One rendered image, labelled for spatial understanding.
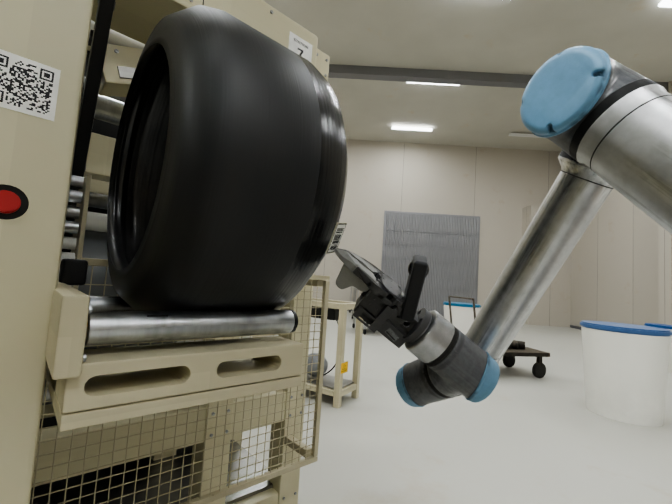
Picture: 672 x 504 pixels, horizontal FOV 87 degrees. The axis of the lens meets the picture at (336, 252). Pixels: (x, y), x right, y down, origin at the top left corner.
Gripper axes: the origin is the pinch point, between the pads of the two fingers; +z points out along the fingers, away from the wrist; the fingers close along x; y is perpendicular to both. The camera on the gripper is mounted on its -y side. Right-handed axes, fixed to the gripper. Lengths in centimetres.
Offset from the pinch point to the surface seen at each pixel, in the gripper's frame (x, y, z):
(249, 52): -8.4, -16.6, 29.2
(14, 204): -23.4, 16.8, 38.0
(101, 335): -25.6, 22.5, 18.3
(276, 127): -10.8, -11.2, 19.2
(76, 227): 8, 40, 51
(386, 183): 1142, 71, -18
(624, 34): 729, -428, -167
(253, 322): -8.7, 17.9, 4.2
